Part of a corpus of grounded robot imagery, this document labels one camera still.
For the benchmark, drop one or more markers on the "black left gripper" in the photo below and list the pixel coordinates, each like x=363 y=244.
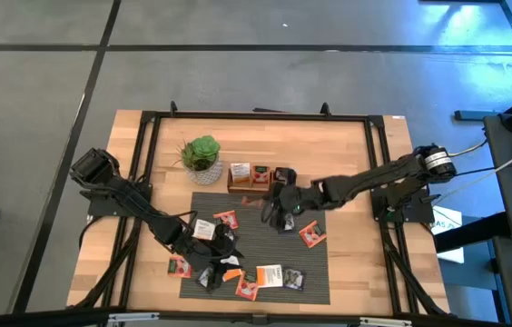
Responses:
x=194 y=252

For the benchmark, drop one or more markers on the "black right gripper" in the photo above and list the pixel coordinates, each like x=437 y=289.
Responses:
x=301 y=197

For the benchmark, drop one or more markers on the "dark purple tea packet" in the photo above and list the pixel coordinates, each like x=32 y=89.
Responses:
x=285 y=176
x=203 y=277
x=289 y=222
x=293 y=279

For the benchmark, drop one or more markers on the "white orange Tazo tea packet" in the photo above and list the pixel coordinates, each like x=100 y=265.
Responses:
x=269 y=276
x=203 y=229
x=234 y=274
x=240 y=171

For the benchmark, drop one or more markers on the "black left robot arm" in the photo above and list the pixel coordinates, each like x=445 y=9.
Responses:
x=97 y=168

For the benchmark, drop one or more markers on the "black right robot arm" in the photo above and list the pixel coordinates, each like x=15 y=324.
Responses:
x=374 y=175

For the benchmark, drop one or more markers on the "brown wooden tea organizer box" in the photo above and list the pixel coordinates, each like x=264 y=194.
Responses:
x=238 y=188

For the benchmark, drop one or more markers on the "grey woven placemat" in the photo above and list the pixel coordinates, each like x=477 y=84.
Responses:
x=274 y=250

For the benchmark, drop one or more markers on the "white triangle-patterned plant pot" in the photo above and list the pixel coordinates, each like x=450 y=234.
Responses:
x=208 y=177

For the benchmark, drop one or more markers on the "green succulent plant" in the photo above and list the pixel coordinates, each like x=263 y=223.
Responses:
x=201 y=152

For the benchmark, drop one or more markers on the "white printed sign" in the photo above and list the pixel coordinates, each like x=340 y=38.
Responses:
x=446 y=218

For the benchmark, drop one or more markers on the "black rig crossbar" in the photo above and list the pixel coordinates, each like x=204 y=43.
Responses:
x=56 y=318

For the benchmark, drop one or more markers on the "black diagonal beam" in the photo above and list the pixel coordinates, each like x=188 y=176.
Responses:
x=474 y=231

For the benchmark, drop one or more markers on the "grey-blue floor bar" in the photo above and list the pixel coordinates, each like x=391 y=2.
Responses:
x=474 y=115

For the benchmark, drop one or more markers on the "black metal table frame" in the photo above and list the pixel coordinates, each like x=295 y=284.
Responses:
x=260 y=116

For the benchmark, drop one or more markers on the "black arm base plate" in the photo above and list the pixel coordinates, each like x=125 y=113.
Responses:
x=419 y=211
x=101 y=206

